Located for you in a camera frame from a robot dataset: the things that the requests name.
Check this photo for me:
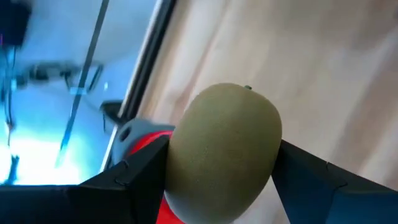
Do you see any black aluminium table frame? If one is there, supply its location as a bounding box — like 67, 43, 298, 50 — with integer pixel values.
117, 0, 178, 125

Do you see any red collapsible bowl grey rim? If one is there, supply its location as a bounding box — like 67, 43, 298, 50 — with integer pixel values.
110, 117, 186, 224

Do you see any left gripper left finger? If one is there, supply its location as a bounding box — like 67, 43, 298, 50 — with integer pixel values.
0, 136, 170, 224

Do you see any black curved frame bracket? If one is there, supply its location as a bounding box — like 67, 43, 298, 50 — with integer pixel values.
98, 100, 125, 126

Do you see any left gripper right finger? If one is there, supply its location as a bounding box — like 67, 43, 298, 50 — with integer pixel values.
271, 139, 398, 224

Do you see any green kiwi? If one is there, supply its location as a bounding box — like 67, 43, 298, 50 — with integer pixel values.
164, 82, 283, 224

